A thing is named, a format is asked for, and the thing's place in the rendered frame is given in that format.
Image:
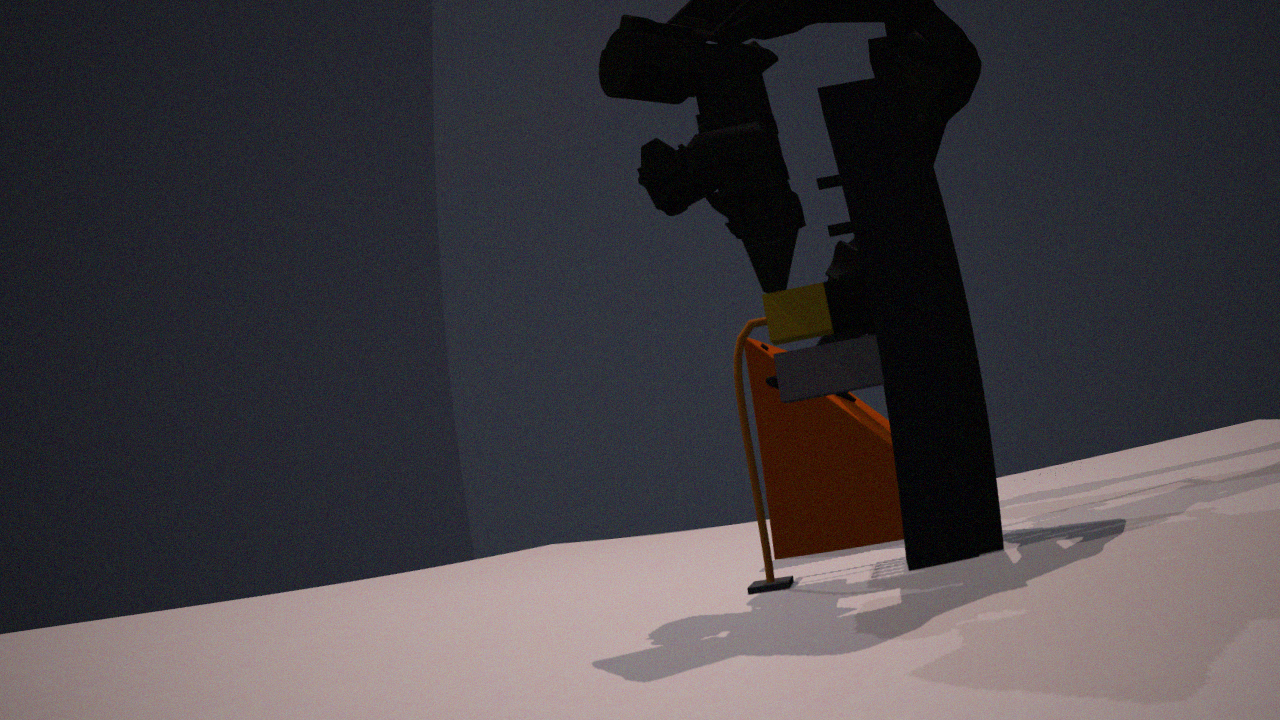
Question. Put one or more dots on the yellow power cord with plug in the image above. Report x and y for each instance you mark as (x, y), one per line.
(798, 314)

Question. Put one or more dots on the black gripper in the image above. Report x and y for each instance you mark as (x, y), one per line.
(754, 192)

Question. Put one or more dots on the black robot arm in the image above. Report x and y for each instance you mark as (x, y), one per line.
(669, 62)

